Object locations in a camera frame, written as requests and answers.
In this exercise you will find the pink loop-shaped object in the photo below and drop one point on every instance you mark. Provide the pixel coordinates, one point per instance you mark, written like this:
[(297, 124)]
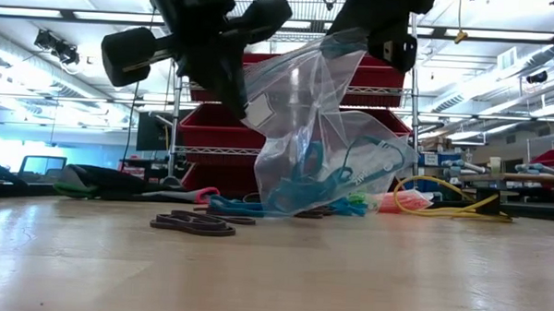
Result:
[(207, 194)]

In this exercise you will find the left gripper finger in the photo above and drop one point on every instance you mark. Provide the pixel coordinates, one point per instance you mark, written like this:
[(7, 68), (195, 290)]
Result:
[(224, 80)]

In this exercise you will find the clear zip bag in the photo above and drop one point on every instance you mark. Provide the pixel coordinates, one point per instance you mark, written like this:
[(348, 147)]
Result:
[(368, 200), (405, 201), (306, 106)]

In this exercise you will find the loose dark rubber bands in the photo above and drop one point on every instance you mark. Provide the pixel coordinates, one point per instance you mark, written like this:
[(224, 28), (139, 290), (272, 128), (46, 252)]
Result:
[(196, 224)]

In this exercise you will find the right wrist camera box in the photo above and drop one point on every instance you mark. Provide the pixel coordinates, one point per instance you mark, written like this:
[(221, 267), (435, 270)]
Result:
[(396, 49)]

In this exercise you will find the blue rubber bands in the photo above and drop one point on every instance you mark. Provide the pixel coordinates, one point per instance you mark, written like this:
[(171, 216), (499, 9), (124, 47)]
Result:
[(349, 208), (303, 189), (233, 205)]

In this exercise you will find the black ceiling camera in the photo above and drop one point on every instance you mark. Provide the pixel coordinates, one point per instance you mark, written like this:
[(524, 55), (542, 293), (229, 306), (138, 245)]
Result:
[(537, 77)]

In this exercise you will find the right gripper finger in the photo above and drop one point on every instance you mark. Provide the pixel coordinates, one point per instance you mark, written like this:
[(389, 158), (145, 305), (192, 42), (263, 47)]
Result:
[(345, 44)]

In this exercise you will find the pale blue cylindrical part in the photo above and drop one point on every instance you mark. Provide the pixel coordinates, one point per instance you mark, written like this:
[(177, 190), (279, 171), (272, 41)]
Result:
[(542, 169), (466, 167)]

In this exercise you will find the blue bin with white label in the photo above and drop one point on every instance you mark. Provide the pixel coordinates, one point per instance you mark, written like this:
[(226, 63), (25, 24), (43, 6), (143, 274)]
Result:
[(431, 159)]

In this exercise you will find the orange rubber bands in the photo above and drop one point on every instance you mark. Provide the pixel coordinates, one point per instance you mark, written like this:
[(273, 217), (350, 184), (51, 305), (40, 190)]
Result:
[(402, 202)]

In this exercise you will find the black bundle with green edge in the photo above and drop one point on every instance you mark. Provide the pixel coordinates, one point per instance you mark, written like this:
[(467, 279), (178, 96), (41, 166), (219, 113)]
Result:
[(96, 181)]

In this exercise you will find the computer monitor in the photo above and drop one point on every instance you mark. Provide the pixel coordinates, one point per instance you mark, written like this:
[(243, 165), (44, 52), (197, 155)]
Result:
[(43, 168)]

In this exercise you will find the yellow hanging power plug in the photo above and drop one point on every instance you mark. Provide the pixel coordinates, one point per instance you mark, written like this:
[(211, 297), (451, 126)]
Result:
[(460, 37)]

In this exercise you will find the white cup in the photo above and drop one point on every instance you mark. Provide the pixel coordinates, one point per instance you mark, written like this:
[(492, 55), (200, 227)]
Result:
[(495, 164)]

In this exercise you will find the blue storage bin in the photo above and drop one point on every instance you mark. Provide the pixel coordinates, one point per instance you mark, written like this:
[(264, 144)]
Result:
[(424, 186)]

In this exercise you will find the dark grey monitor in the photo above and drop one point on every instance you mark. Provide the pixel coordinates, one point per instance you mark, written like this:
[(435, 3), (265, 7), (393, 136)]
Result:
[(153, 132)]

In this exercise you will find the green rubber bands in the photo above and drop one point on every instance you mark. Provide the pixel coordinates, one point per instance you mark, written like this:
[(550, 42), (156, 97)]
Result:
[(361, 199)]

